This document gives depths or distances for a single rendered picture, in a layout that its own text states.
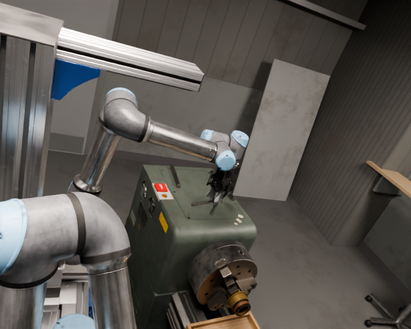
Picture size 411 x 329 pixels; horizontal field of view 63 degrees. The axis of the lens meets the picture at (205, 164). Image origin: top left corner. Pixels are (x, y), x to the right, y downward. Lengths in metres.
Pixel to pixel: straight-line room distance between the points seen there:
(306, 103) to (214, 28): 1.52
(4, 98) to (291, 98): 3.96
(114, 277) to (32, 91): 0.38
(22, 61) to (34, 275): 0.37
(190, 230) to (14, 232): 1.06
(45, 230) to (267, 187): 4.21
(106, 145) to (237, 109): 3.37
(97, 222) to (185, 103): 3.69
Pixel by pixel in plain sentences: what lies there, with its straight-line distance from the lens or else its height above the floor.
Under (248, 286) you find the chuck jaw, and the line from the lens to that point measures 1.66.
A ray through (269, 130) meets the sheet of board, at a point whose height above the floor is 0.92.
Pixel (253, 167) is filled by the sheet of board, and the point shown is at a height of 0.42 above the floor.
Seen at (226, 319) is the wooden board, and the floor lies 0.90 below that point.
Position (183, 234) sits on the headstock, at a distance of 1.54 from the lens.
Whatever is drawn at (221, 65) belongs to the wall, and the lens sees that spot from 4.24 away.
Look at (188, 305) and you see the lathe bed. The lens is 1.81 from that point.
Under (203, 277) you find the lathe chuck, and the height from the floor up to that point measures 1.13.
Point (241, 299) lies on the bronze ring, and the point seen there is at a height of 1.12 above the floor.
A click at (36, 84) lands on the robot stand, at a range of 0.71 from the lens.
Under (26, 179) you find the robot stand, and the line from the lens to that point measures 0.81.
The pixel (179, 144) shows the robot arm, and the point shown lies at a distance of 1.15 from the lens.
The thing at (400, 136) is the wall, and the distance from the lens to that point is 4.05.
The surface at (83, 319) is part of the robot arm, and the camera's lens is 1.00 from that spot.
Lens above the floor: 2.20
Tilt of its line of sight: 26 degrees down
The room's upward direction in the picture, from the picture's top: 21 degrees clockwise
